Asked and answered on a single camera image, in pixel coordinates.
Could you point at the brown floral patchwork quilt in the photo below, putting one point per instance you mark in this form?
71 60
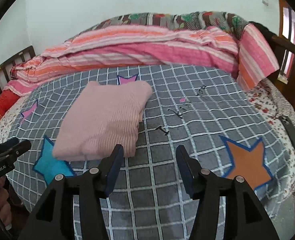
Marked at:
228 22

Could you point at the grey checked bed cover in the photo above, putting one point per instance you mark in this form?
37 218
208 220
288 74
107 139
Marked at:
191 106

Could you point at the pink orange striped blanket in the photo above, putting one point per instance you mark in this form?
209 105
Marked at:
248 60

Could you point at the pink knit sweater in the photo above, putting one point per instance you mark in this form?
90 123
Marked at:
101 117

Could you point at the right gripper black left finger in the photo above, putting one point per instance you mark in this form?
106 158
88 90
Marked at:
8 144

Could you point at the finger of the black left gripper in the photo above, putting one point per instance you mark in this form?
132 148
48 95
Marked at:
17 150
53 216

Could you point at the red pillow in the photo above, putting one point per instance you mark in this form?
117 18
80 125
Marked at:
7 99

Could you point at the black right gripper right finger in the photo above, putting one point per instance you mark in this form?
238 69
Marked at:
245 216

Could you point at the wooden door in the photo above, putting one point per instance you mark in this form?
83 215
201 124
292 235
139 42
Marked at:
284 79

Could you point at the black smartphone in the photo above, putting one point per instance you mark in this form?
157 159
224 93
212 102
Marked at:
289 128

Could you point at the dark wooden headboard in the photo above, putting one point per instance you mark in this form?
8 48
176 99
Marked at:
22 56

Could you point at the person's left hand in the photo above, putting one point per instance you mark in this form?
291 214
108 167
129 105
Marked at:
5 208

